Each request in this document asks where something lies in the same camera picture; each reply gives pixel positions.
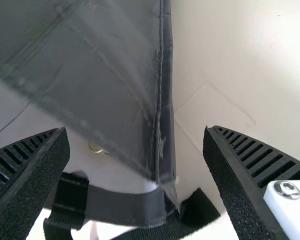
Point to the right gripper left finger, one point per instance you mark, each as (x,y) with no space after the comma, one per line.
(27,180)

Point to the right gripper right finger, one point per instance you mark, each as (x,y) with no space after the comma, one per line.
(242,180)

